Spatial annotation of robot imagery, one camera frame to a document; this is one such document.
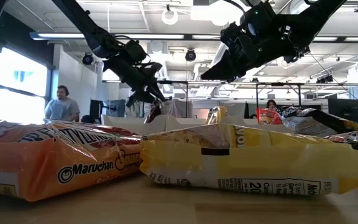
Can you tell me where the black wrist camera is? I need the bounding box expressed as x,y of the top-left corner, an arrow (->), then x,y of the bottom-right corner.
242,1 -> 278,37
123,39 -> 149,64

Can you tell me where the white plastic bin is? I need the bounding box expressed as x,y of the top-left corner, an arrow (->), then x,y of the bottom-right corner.
100,113 -> 168,136
221,115 -> 295,134
165,115 -> 225,131

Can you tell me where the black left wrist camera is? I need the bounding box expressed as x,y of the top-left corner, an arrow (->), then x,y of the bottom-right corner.
123,39 -> 149,64

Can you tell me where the grey draped cloth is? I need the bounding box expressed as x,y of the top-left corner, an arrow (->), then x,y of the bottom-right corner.
126,99 -> 195,121

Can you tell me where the orange Maruchan noodle pack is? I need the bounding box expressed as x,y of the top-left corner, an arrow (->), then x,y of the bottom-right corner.
255,107 -> 284,125
0,119 -> 142,202

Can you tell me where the black monitor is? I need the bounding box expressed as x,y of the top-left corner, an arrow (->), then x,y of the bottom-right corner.
109,99 -> 126,118
327,98 -> 358,122
89,99 -> 104,121

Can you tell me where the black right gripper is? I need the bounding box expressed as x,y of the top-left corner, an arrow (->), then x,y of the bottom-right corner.
201,23 -> 295,82

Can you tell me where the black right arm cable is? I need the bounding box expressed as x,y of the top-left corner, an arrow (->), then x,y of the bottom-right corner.
224,0 -> 248,16

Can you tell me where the black round ceiling camera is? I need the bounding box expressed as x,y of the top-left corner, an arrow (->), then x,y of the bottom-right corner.
81,52 -> 94,66

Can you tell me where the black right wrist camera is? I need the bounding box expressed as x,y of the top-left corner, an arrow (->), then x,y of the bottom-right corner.
242,1 -> 278,37

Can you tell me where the white ceiling ring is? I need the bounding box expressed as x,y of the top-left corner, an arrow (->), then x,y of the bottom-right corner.
161,9 -> 179,26

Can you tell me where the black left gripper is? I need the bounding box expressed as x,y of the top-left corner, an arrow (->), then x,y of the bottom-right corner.
103,55 -> 169,107

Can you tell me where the large bright window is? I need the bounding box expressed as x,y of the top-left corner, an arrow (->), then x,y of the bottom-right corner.
0,46 -> 49,124

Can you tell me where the yellow Maruchan ramen pack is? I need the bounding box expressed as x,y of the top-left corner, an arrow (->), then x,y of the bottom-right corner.
205,105 -> 229,125
139,123 -> 358,197

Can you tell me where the black rig camera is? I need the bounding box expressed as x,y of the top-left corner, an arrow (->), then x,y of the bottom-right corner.
185,48 -> 197,62

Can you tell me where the black ceiling device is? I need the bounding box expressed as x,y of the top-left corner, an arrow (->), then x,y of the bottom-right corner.
293,46 -> 311,63

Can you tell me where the white draped cloth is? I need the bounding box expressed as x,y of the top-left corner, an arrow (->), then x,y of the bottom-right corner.
227,101 -> 249,119

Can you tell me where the black metal stand frame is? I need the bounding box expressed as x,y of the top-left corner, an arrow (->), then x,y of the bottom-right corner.
141,80 -> 190,118

